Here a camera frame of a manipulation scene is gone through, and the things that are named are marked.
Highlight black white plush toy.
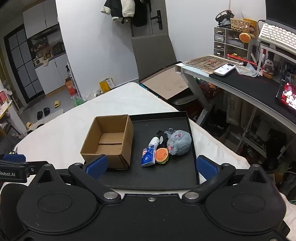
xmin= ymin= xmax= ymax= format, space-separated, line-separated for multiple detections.
xmin=149 ymin=128 xmax=174 ymax=149

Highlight panda figurine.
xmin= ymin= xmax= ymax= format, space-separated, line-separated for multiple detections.
xmin=262 ymin=52 xmax=275 ymax=79

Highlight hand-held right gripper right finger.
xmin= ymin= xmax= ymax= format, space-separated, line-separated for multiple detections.
xmin=181 ymin=155 xmax=275 ymax=201

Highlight wicker basket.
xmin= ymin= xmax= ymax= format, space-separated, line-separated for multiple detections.
xmin=230 ymin=18 xmax=251 ymax=33

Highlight black top desk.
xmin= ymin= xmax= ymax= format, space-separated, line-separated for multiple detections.
xmin=175 ymin=54 xmax=296 ymax=163

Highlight black framed glass door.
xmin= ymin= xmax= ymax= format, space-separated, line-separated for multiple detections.
xmin=3 ymin=24 xmax=45 ymax=103

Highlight black tray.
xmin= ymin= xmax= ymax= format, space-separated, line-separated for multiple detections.
xmin=98 ymin=111 xmax=200 ymax=191

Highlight yellow box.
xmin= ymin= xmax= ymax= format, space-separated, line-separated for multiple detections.
xmin=99 ymin=78 xmax=115 ymax=92

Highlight grey mouse plush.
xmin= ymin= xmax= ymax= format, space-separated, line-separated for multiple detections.
xmin=166 ymin=130 xmax=192 ymax=156

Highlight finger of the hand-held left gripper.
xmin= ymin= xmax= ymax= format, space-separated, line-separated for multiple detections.
xmin=2 ymin=154 xmax=26 ymax=163

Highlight blue snack carton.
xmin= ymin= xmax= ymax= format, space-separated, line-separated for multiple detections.
xmin=141 ymin=146 xmax=156 ymax=167

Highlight brown cardboard box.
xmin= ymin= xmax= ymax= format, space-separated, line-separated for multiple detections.
xmin=80 ymin=114 xmax=134 ymax=171

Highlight clear plastic packet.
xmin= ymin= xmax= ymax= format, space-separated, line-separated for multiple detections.
xmin=235 ymin=65 xmax=258 ymax=77

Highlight orange round plush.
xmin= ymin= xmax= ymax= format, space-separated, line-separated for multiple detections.
xmin=239 ymin=32 xmax=252 ymax=43

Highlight grey drawer organizer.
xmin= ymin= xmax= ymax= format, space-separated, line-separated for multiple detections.
xmin=213 ymin=26 xmax=251 ymax=59

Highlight hanging clothes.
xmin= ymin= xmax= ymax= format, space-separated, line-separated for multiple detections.
xmin=100 ymin=0 xmax=152 ymax=27

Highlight brown flat board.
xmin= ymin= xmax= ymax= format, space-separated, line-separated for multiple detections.
xmin=139 ymin=67 xmax=193 ymax=103

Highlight black laptop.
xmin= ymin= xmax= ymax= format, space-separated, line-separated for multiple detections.
xmin=265 ymin=0 xmax=296 ymax=22

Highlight red stick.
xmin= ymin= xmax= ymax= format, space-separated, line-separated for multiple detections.
xmin=227 ymin=54 xmax=257 ymax=66

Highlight white keyboard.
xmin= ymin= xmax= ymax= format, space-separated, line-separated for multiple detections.
xmin=257 ymin=20 xmax=296 ymax=54

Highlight orange box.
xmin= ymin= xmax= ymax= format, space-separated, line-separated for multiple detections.
xmin=65 ymin=79 xmax=78 ymax=96

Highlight orange burger plush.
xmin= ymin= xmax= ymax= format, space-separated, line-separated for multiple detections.
xmin=155 ymin=148 xmax=170 ymax=165

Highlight grey chair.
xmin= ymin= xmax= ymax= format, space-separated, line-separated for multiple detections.
xmin=131 ymin=33 xmax=183 ymax=81

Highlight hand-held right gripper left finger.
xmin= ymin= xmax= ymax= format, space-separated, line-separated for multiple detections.
xmin=35 ymin=154 xmax=122 ymax=202

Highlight white kitchen cabinet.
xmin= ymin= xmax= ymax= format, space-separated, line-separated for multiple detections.
xmin=23 ymin=0 xmax=70 ymax=95

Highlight phone with lit screen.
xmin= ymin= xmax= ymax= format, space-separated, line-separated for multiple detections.
xmin=275 ymin=79 xmax=296 ymax=110

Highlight white remote control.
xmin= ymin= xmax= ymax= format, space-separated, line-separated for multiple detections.
xmin=214 ymin=63 xmax=236 ymax=76

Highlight brown printed board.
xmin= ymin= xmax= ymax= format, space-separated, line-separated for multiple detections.
xmin=183 ymin=55 xmax=240 ymax=70

